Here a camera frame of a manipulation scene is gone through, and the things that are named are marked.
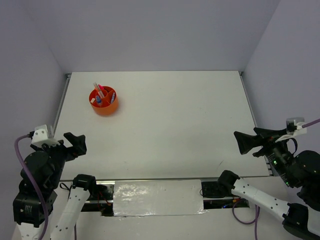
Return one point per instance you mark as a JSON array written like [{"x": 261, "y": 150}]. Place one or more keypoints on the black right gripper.
[{"x": 265, "y": 137}]

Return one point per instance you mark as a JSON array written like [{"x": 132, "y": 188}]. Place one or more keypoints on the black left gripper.
[{"x": 79, "y": 146}]

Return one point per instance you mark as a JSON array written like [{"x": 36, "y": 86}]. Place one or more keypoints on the small blue-capped glue bottle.
[{"x": 98, "y": 101}]

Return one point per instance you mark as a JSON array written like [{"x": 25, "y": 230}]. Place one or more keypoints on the green clear pen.
[{"x": 95, "y": 85}]

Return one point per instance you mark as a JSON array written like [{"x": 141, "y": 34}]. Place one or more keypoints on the orange slim pen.
[{"x": 99, "y": 92}]

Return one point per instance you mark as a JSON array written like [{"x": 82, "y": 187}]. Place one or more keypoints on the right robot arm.
[{"x": 297, "y": 171}]

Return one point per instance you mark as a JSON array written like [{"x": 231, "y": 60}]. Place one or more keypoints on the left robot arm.
[{"x": 41, "y": 174}]

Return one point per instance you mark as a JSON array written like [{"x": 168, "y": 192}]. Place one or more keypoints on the orange round divided container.
[{"x": 107, "y": 108}]

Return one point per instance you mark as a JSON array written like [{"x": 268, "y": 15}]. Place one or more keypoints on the reflective silver front panel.
[{"x": 157, "y": 198}]

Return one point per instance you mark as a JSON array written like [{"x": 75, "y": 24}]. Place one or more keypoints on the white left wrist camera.
[{"x": 44, "y": 134}]

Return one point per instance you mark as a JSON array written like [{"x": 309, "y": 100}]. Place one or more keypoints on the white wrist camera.
[
  {"x": 294, "y": 128},
  {"x": 44, "y": 134}
]

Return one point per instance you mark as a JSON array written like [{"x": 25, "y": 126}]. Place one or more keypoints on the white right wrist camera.
[{"x": 294, "y": 128}]

